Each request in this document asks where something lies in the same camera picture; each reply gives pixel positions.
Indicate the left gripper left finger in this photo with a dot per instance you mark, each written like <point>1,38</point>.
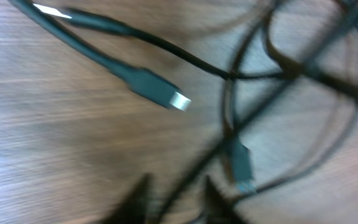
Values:
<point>133,209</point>

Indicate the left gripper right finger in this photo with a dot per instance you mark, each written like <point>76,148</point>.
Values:
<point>216,210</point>

